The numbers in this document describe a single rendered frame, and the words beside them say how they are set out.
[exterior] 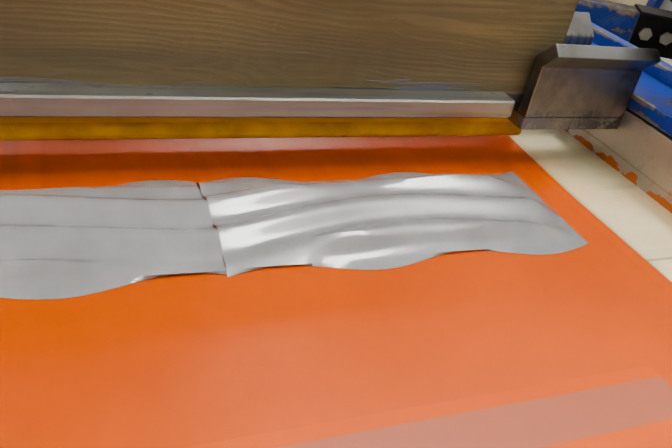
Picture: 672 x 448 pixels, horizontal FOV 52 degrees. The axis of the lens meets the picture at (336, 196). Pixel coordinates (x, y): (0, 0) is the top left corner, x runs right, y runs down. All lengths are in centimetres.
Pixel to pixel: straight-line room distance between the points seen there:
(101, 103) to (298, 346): 14
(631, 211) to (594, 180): 3
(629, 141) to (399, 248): 19
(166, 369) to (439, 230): 14
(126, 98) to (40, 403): 14
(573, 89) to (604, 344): 16
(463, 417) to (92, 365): 12
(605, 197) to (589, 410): 17
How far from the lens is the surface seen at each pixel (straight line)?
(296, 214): 30
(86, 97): 31
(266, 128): 36
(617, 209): 40
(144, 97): 31
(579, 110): 42
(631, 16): 107
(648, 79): 48
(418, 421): 24
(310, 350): 25
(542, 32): 40
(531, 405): 26
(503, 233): 33
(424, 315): 27
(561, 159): 44
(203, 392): 23
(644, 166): 43
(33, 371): 24
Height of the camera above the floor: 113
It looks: 31 degrees down
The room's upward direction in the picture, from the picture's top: 11 degrees clockwise
